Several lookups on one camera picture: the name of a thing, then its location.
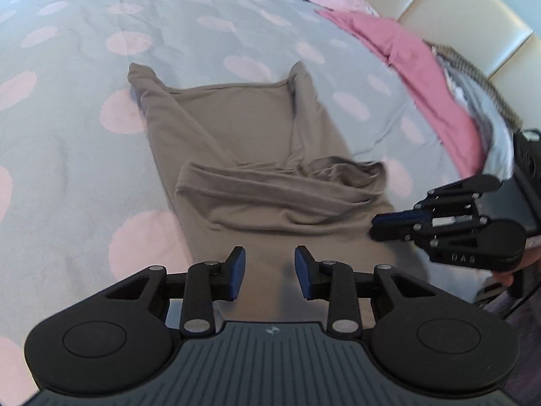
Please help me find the brown striped garment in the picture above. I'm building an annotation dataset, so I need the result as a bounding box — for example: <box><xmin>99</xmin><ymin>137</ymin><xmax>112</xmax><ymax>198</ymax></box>
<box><xmin>425</xmin><ymin>40</ymin><xmax>523</xmax><ymax>132</ymax></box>

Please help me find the person's right hand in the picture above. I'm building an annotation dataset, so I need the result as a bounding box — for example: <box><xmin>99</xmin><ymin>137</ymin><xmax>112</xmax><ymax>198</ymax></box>
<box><xmin>492</xmin><ymin>246</ymin><xmax>541</xmax><ymax>287</ymax></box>

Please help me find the taupe long sleeve shirt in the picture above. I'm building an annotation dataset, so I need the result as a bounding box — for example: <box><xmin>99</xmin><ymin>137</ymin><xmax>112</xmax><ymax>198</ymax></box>
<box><xmin>126</xmin><ymin>60</ymin><xmax>417</xmax><ymax>335</ymax></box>

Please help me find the purple fuzzy sleeve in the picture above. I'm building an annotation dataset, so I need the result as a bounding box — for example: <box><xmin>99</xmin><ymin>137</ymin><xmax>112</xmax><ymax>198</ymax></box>
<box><xmin>503</xmin><ymin>291</ymin><xmax>541</xmax><ymax>406</ymax></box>

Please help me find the grey clothes pile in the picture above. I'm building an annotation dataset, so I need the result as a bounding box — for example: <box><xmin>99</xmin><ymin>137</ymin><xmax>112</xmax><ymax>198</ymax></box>
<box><xmin>433</xmin><ymin>53</ymin><xmax>514</xmax><ymax>181</ymax></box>

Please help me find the dark pink pillow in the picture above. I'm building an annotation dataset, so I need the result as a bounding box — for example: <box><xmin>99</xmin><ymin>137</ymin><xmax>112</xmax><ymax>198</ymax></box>
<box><xmin>318</xmin><ymin>10</ymin><xmax>486</xmax><ymax>177</ymax></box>

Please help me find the cream padded headboard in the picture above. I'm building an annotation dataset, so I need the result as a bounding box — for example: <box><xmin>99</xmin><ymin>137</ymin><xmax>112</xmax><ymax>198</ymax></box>
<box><xmin>367</xmin><ymin>0</ymin><xmax>540</xmax><ymax>128</ymax></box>

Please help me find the grey polka dot bedsheet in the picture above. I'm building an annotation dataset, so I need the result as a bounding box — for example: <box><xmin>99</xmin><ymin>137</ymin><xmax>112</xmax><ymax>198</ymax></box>
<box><xmin>0</xmin><ymin>0</ymin><xmax>500</xmax><ymax>406</ymax></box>

